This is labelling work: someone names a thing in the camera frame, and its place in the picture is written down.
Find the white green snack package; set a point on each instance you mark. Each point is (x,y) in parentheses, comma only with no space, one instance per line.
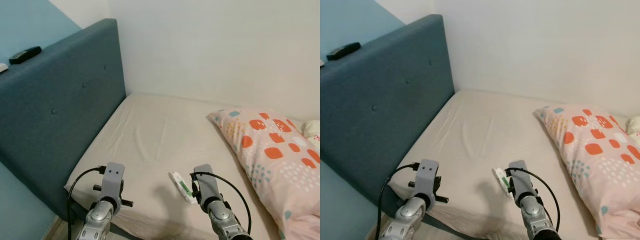
(499,179)
(180,186)

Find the pink pillow with orange patches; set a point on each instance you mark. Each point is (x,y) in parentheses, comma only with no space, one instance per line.
(595,160)
(275,165)

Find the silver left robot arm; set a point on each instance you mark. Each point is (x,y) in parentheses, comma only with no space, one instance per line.
(407,220)
(97,220)

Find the beige sheeted mattress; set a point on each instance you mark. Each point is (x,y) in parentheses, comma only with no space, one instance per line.
(160,135)
(485,130)

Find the blue upholstered headboard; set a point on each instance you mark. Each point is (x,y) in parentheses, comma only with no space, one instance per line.
(55,110)
(380,110)

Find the black remote control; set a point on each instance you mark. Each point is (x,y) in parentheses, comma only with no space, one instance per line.
(25,55)
(344,51)

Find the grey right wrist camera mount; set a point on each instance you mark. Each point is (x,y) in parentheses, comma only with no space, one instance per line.
(522,179)
(206,182)

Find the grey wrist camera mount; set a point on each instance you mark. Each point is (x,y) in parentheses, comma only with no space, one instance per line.
(206,182)
(522,179)
(114,180)
(428,177)

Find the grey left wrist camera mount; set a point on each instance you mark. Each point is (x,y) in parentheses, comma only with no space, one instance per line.
(114,180)
(428,177)

